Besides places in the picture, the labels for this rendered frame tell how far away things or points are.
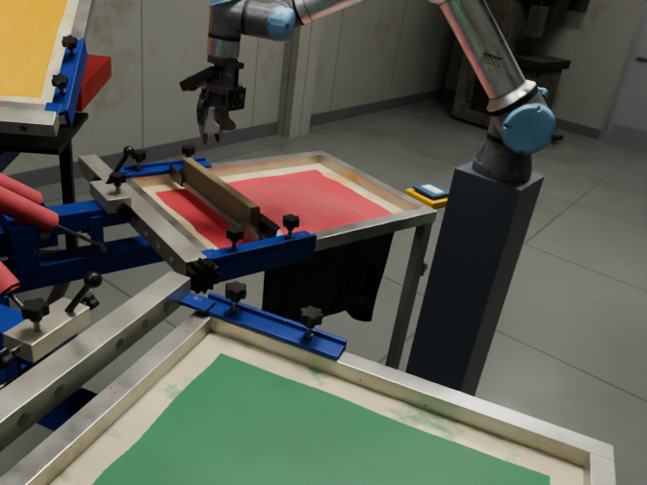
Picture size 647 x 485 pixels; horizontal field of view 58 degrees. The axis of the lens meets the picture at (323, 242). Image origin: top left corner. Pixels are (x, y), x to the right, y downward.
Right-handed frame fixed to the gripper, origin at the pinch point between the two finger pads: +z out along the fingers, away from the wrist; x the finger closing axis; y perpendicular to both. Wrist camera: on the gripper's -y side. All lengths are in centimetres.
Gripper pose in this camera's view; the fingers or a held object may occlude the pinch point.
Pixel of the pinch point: (209, 137)
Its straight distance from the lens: 152.6
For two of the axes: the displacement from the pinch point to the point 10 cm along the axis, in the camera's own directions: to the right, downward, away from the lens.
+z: -1.5, 9.0, 4.1
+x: 5.0, -2.9, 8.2
